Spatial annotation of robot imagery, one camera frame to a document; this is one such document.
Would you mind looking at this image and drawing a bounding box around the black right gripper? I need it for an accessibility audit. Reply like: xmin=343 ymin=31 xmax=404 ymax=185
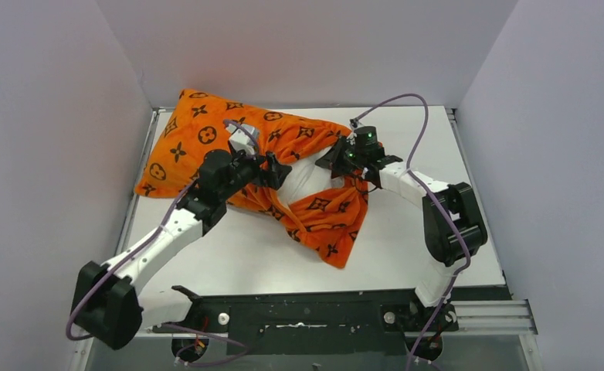
xmin=317 ymin=136 xmax=366 ymax=176

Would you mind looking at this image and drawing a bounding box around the white pillow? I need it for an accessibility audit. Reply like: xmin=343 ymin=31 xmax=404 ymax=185
xmin=277 ymin=147 xmax=344 ymax=207

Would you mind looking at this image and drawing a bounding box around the orange patterned pillowcase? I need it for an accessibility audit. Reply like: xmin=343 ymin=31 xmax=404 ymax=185
xmin=134 ymin=89 xmax=368 ymax=268

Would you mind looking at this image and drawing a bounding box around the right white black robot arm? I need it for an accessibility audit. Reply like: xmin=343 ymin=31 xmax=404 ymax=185
xmin=315 ymin=126 xmax=488 ymax=330

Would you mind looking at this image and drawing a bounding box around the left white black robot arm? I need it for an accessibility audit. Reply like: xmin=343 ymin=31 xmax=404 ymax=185
xmin=66 ymin=150 xmax=292 ymax=350

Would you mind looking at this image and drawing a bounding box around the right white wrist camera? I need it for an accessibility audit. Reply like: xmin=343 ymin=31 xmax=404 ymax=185
xmin=349 ymin=118 xmax=363 ymax=138

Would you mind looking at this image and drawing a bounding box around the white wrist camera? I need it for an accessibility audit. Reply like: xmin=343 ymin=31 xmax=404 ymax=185
xmin=224 ymin=121 xmax=260 ymax=155
xmin=349 ymin=118 xmax=363 ymax=138

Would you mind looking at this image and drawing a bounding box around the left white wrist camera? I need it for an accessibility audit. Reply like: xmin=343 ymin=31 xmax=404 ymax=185
xmin=224 ymin=121 xmax=260 ymax=155

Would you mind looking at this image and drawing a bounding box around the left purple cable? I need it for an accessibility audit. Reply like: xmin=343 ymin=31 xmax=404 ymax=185
xmin=65 ymin=118 xmax=262 ymax=368

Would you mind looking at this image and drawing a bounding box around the purple cable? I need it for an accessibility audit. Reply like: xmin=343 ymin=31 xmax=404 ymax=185
xmin=65 ymin=118 xmax=262 ymax=368
xmin=350 ymin=93 xmax=473 ymax=371

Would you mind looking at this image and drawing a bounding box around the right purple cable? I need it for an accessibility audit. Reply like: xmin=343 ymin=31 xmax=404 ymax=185
xmin=350 ymin=93 xmax=473 ymax=371

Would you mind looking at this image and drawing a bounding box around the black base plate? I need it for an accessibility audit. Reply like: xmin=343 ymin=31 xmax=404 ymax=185
xmin=152 ymin=284 xmax=513 ymax=357

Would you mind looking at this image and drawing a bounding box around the aluminium frame rail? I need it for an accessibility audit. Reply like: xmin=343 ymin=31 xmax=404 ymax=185
xmin=69 ymin=300 xmax=538 ymax=371

